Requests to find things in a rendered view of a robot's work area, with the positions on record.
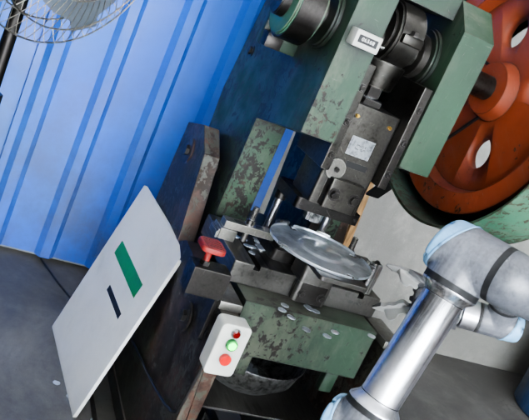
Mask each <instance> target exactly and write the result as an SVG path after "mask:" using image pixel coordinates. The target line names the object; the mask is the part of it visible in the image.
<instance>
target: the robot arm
mask: <svg viewBox="0 0 529 420"><path fill-rule="evenodd" d="M423 262H424V263H425V265H426V266H427V268H426V270H425V272H424V273H423V275H422V274H421V273H419V272H416V271H414V270H411V269H408V268H406V267H402V266H398V265H395V264H390V263H388V264H387V267H388V268H390V269H391V270H392V271H393V272H395V273H397V274H398V276H399V277H400V280H401V283H402V284H403V285H404V286H405V287H408V286H411V287H412V288H413V289H412V291H413V292H414V293H413V295H412V296H410V297H409V300H410V301H411V302H412V303H409V302H407V301H406V300H404V299H401V300H398V301H396V302H379V303H377V304H375V305H372V308H374V309H376V310H378V311H382V312H385V314H386V316H387V319H388V320H394V319H396V317H397V316H398V315H399V314H401V313H405V314H406V316H405V317H404V319H403V321H402V323H401V324H400V326H399V328H398V329H397V330H396V332H395V333H394V335H393V337H392V339H391V340H390V342H389V343H388V344H387V346H386V348H385V350H384V351H383V353H382V355H381V356H380V357H379V359H378V360H377V362H376V364H375V366H374V367H373V369H372V370H371V372H370V373H369V375H368V376H367V379H366V380H365V382H364V383H363V384H362V385H361V386H360V387H355V388H351V389H350V391H349V392H348V393H340V394H338V395H336V396H335V397H334V398H333V399H332V402H330V403H328V405H327V407H326V408H325V410H324V412H323V414H322V416H321V418H320V420H400V418H399V409H400V408H401V406H402V404H403V403H404V402H405V400H406V399H407V397H408V395H409V394H410V392H411V390H412V389H413V388H414V386H415V384H416V383H417V381H418V379H419V378H420V376H421V375H422V373H423V372H424V370H425V369H426V367H427V365H428V363H429V362H430V361H431V360H432V357H433V356H434V354H435V353H436V351H437V349H438V348H439V347H440V345H441V344H442V342H443V340H444V338H445V337H446V335H447V334H448V332H449V331H450V329H454V330H455V329H456V327H458V328H462V329H466V330H468V331H472V332H475V333H480V334H482V335H486V336H488V337H492V338H496V339H497V340H502V341H506V342H511V343H515V342H517V341H518V340H519V339H520V338H521V336H522V334H523V329H524V327H525V320H527V321H528V322H529V256H528V255H527V254H525V253H524V252H522V251H520V250H518V249H516V248H514V247H513V246H511V245H509V244H507V243H506V242H503V241H502V240H500V239H499V238H497V237H494V236H493V235H491V234H490V233H488V232H486V231H484V230H483V229H482V228H481V227H478V226H475V225H473V224H471V223H469V222H467V221H464V220H456V221H453V222H450V223H449V224H447V225H446V226H445V227H443V228H442V229H441V230H440V231H439V232H438V233H437V234H436V235H435V236H434V237H433V239H432V240H431V241H430V242H429V243H428V245H427V248H426V250H425V252H424V254H423ZM479 299H482V300H484V301H486V302H487V303H488V304H486V303H483V302H478V300H479Z"/></svg>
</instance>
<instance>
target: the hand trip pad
mask: <svg viewBox="0 0 529 420"><path fill-rule="evenodd" d="M197 241H198V243H199V245H200V247H201V249H202V250H203V251H204V252H205V255H204V257H203V260H204V261H207V262H209V261H210V258H211V256H212V255H215V256H219V257H224V256H225V255H226V252H227V251H226V249H225V248H224V246H223V245H222V243H221V242H219V240H216V239H213V238H210V237H205V236H200V237H199V239H198V240H197Z"/></svg>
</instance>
